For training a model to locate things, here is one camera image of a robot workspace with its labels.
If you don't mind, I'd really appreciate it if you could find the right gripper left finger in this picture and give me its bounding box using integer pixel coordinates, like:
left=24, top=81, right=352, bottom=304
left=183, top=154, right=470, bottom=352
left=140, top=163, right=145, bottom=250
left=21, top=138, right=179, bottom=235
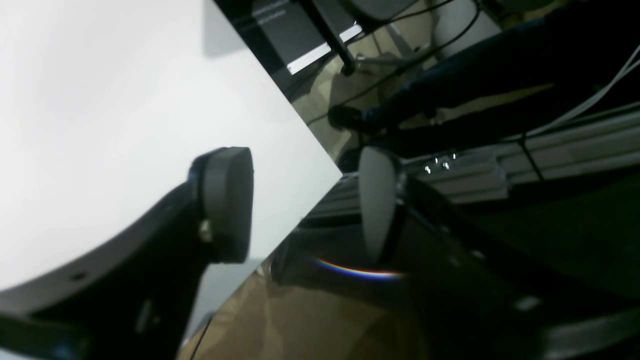
left=0, top=146, right=254, bottom=360

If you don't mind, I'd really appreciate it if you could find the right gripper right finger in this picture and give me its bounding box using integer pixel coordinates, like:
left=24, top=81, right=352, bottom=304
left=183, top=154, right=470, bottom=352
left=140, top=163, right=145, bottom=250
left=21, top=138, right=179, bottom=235
left=359, top=146, right=639, bottom=360

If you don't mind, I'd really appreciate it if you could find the white cable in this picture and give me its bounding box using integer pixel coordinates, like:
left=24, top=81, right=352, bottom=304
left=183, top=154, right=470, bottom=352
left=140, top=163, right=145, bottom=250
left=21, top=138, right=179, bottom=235
left=505, top=45, right=640, bottom=143

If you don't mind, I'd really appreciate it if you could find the aluminium frame rail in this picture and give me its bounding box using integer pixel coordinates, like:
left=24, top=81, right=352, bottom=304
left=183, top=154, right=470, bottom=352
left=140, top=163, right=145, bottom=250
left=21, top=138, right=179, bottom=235
left=300, top=110, right=640, bottom=226

